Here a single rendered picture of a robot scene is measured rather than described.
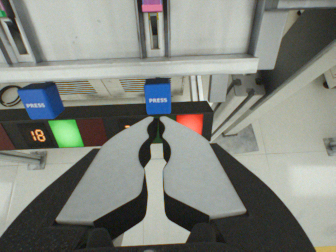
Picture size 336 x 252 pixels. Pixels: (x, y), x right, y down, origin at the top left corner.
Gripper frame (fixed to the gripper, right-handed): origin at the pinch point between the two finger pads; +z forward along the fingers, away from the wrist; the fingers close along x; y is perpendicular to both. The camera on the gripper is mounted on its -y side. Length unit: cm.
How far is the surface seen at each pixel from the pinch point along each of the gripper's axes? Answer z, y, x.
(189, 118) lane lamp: 5.9, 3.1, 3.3
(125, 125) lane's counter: 5.9, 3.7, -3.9
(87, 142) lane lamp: 5.8, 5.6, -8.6
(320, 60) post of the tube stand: 22.1, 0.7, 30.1
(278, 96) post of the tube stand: 31.9, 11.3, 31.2
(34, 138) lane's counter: 5.9, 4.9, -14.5
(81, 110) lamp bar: 8.0, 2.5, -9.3
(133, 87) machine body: 64, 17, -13
